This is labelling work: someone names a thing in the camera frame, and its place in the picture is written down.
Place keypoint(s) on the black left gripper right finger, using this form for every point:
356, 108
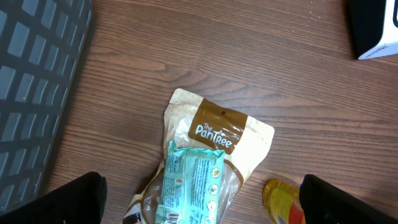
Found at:
323, 203

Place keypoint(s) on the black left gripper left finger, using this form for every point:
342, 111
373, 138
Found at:
80, 201

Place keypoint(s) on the yellow oil bottle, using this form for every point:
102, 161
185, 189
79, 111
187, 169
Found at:
280, 199

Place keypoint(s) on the teal wipes packet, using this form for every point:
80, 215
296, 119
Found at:
191, 186

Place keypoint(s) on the brown white snack bag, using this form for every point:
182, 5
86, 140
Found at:
193, 121

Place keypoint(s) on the white barcode scanner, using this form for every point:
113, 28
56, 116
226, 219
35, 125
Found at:
373, 27

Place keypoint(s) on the dark grey plastic basket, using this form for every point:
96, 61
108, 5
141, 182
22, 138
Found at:
44, 46

